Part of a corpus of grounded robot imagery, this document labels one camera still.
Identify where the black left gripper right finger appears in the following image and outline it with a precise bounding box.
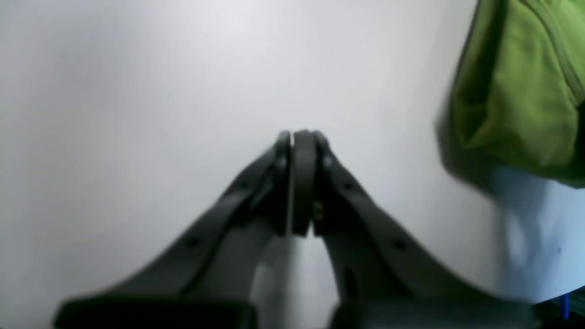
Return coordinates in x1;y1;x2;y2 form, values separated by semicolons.
292;130;533;329

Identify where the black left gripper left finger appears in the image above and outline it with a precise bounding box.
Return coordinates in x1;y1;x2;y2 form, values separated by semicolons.
54;132;291;329

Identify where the green T-shirt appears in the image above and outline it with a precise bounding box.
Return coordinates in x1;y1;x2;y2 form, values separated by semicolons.
451;0;585;189

